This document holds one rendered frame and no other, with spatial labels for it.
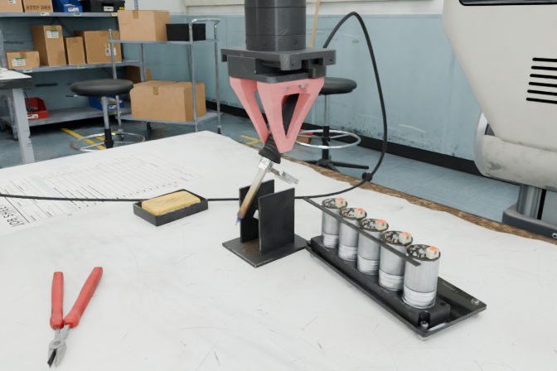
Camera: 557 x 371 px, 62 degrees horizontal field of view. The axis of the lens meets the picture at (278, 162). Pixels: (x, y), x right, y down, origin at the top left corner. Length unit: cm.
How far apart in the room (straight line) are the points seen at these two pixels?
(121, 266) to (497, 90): 57
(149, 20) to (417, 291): 353
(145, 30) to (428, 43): 207
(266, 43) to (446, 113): 291
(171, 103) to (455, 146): 211
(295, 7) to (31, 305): 34
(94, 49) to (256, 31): 422
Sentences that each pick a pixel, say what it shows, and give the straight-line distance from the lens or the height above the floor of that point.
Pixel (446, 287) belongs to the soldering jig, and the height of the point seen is 76.
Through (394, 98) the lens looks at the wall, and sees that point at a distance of 350.
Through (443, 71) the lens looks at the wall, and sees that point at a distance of 329.
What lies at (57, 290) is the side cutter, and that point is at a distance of 45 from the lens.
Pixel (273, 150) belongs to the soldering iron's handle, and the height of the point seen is 86.
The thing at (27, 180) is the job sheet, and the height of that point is 75.
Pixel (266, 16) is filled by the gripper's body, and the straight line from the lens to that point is 43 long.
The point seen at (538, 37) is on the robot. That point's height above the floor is 96.
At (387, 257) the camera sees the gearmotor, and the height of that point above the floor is 80.
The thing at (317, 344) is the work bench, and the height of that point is 75.
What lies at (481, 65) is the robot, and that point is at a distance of 77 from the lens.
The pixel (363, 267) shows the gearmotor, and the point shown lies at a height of 78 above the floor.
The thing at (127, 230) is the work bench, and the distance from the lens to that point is 56.
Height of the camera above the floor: 98
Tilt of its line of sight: 17 degrees down
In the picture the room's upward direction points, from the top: straight up
